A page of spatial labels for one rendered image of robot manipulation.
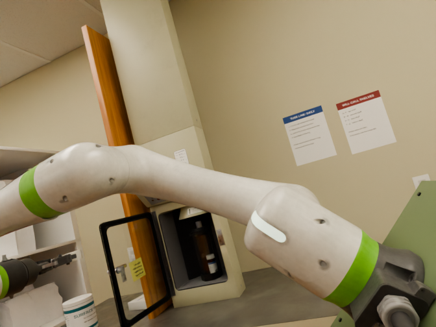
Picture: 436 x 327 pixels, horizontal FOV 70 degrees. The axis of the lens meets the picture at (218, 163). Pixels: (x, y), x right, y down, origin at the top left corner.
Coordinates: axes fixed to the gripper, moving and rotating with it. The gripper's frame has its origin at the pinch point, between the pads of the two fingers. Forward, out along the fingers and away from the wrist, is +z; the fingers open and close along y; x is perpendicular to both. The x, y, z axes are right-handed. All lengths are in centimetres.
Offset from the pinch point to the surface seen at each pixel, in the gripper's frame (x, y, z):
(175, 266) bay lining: 19, -10, 48
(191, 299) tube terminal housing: 34, -16, 44
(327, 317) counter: 37, -74, 14
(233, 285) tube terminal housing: 31, -37, 44
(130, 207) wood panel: -12.8, -1.7, 35.9
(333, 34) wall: -73, -113, 86
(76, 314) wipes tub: 26, 33, 28
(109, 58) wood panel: -91, -3, 48
